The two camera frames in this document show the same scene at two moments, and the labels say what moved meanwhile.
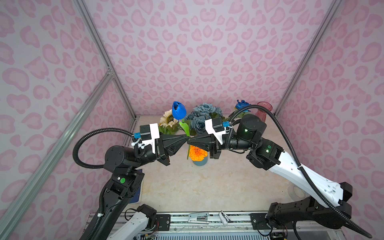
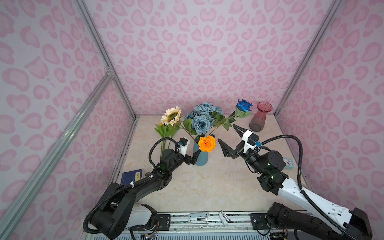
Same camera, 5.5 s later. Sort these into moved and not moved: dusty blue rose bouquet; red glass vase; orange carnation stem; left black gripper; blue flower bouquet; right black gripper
Moved: right black gripper; orange carnation stem; left black gripper
Not moved: dusty blue rose bouquet; red glass vase; blue flower bouquet
